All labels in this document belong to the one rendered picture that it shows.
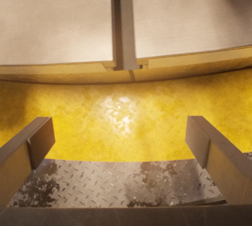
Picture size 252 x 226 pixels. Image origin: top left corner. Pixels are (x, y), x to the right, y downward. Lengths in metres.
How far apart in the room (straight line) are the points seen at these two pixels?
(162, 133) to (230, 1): 0.42
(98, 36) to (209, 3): 0.22
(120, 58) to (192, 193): 0.50
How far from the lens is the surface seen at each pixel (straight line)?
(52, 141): 0.17
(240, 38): 0.39
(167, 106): 0.64
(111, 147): 0.65
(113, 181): 0.67
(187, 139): 0.17
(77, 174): 0.70
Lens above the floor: 0.63
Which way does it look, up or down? 81 degrees down
